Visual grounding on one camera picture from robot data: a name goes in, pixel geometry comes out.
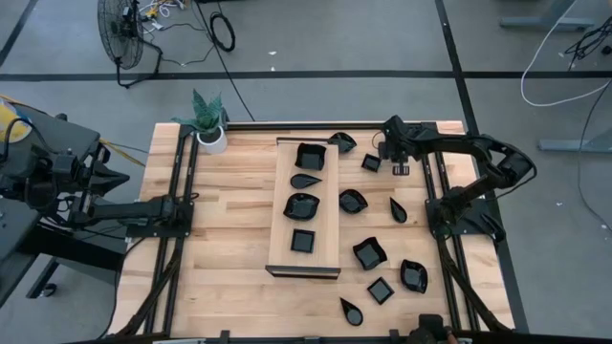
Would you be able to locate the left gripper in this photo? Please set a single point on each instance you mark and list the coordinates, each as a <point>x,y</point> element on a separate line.
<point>88,177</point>

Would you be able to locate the black wavy square plate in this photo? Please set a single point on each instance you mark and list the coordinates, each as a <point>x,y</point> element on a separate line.
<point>311,157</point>
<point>369,254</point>

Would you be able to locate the black floor fan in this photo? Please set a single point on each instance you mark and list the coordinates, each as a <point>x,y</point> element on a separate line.
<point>119,33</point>

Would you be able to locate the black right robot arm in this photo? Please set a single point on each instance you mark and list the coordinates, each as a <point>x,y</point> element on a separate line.
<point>478,143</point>

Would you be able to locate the potted plant white pot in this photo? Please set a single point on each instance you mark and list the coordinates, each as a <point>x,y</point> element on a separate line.
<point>212,141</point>

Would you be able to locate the black small square plate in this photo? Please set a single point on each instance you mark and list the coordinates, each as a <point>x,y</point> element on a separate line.
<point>370,163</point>
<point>380,290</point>
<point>303,241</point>

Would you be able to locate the black aluminium station frame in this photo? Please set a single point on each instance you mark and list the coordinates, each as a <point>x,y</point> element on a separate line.
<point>287,125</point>

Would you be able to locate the white yellow wipes container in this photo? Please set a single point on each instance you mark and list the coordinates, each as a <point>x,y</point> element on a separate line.
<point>16,131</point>

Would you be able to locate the person's hand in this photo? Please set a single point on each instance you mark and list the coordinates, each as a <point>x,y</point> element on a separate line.
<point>450,335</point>

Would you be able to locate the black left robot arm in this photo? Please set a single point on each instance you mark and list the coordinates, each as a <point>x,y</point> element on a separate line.
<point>134,210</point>

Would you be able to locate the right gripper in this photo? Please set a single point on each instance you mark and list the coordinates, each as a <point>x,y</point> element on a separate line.
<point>400,141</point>

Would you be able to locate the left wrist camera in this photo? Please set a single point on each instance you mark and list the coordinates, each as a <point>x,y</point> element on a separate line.
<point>67,166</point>

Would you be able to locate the black leaf-shaped plate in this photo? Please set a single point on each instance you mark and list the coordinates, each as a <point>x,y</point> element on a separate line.
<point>353,201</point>
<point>342,142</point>
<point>414,277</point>
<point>301,207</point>

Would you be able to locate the gray desk foot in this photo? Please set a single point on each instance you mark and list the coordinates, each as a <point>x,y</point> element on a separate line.
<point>574,144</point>
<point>550,23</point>

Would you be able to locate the black side table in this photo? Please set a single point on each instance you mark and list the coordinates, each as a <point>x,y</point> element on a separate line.
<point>72,136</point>

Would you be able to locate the wooden sorting tray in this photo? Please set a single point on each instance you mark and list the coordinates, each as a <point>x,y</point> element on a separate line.
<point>330,215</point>

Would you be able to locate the black teardrop plate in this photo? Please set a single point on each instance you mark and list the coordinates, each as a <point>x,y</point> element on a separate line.
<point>353,314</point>
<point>302,181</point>
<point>399,213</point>

